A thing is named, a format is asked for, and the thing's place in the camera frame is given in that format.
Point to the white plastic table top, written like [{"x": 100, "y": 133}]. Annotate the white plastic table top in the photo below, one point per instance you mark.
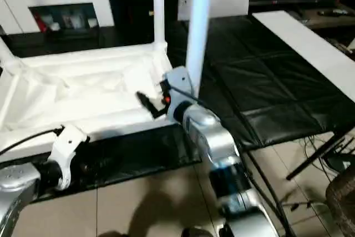
[{"x": 83, "y": 81}]

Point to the white table leg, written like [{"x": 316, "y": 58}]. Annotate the white table leg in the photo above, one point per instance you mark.
[
  {"x": 7, "y": 56},
  {"x": 201, "y": 26},
  {"x": 159, "y": 6}
]

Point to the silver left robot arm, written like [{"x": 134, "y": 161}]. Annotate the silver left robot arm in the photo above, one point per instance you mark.
[{"x": 16, "y": 181}]

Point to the dark robot left foot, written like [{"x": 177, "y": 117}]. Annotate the dark robot left foot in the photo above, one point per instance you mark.
[{"x": 112, "y": 234}]

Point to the dark robot foot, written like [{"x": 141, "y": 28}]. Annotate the dark robot foot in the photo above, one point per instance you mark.
[
  {"x": 112, "y": 234},
  {"x": 197, "y": 232}
]

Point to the black cabinet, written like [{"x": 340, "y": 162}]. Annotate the black cabinet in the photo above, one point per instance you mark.
[{"x": 130, "y": 4}]

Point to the small white cup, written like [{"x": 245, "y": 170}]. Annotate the small white cup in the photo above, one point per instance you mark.
[
  {"x": 91, "y": 22},
  {"x": 55, "y": 26}
]

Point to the white jar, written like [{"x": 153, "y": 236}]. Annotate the white jar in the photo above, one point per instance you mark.
[{"x": 73, "y": 22}]

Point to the dark robot right foot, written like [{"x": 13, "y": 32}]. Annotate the dark robot right foot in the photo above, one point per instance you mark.
[{"x": 197, "y": 232}]

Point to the red packet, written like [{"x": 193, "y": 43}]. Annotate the red packet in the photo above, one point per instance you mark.
[{"x": 41, "y": 24}]

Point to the black tripod leg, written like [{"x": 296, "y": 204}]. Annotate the black tripod leg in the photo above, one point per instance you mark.
[{"x": 316, "y": 159}]

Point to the dark grey floor device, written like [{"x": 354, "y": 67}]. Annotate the dark grey floor device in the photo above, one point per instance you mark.
[{"x": 339, "y": 162}]

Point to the black remote control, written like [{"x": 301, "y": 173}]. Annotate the black remote control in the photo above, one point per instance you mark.
[{"x": 332, "y": 12}]

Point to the brown woven basket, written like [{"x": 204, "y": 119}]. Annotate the brown woven basket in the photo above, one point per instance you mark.
[{"x": 344, "y": 201}]

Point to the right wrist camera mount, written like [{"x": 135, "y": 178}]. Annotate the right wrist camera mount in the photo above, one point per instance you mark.
[{"x": 180, "y": 81}]

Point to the grey metal floor bracket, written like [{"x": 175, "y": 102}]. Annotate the grey metal floor bracket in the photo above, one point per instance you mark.
[{"x": 302, "y": 203}]

